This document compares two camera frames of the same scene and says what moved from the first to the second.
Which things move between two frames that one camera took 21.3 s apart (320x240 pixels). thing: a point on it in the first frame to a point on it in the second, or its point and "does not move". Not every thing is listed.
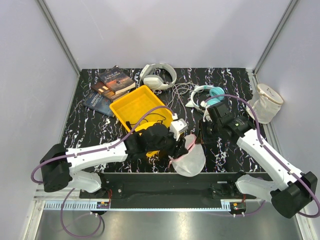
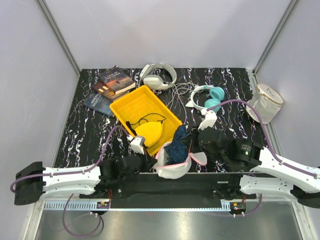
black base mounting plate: x=165 y=186 does not move
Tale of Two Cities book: x=117 y=80 does not move
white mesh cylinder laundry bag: x=266 y=103 does not move
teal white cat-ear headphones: x=216 y=95 does not move
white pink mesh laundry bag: x=191 y=163 to x=169 y=171
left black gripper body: x=169 y=144 to x=144 y=166
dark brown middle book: x=102 y=89 does not move
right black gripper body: x=210 y=131 to x=220 y=158
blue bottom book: x=98 y=102 does not move
